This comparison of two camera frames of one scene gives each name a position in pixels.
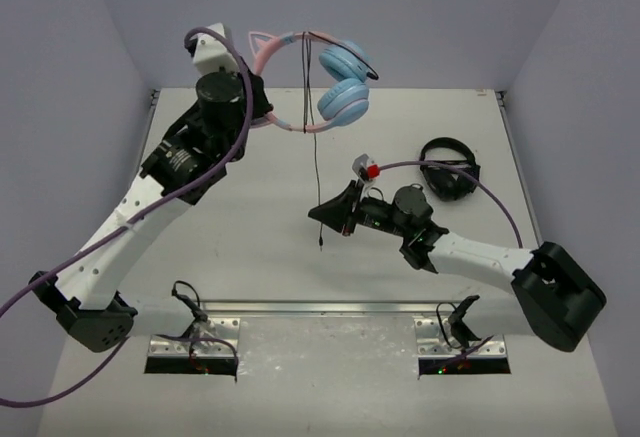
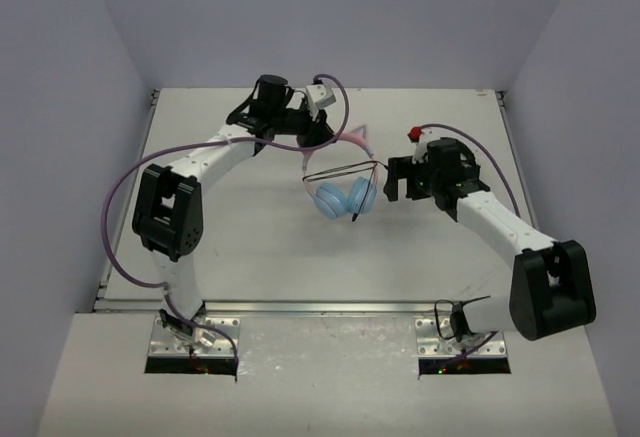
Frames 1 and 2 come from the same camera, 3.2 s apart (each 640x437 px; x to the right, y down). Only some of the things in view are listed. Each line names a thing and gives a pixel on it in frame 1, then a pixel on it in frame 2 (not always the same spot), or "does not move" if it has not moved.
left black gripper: [260, 99] to [314, 130]
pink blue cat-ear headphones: [343, 98] to [331, 202]
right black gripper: [338, 213] to [404, 168]
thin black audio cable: [307, 104] to [373, 169]
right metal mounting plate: [435, 338] does not move
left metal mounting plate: [216, 338] does not move
